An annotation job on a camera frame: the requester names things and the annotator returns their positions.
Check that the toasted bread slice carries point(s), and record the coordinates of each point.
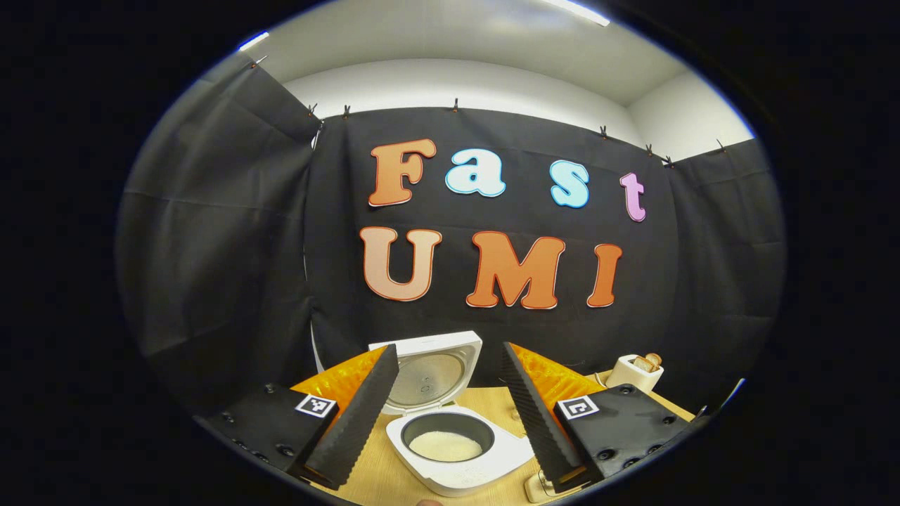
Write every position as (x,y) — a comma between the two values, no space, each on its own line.
(643,364)
(654,359)

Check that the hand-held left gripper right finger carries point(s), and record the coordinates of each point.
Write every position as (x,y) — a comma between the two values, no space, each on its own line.
(538,429)

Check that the ceiling light strip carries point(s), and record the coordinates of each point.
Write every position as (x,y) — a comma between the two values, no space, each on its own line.
(576,10)
(253,41)

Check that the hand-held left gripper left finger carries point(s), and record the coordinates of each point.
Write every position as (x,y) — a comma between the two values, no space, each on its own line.
(358,422)

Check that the white rice cooker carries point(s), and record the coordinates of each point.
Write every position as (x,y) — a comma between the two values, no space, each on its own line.
(450,483)

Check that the black backdrop cloth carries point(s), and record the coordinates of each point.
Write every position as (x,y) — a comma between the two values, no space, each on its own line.
(211,246)

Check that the white toaster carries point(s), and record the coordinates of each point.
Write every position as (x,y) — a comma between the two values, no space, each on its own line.
(622,376)

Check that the white rice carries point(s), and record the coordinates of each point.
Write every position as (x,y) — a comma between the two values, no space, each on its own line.
(446,446)

